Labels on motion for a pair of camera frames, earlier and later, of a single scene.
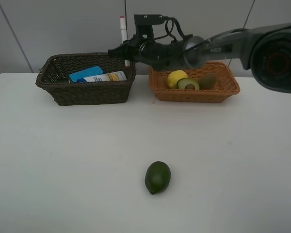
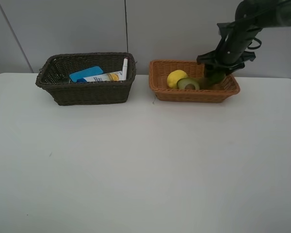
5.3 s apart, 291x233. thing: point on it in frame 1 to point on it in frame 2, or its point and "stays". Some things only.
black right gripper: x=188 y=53 to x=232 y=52
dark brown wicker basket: x=53 y=78 stays
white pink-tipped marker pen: x=124 y=37 to x=124 y=69
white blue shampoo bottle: x=113 y=76 stays
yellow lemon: x=174 y=76 stays
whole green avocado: x=157 y=177 to x=212 y=78
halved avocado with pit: x=187 y=83 stays
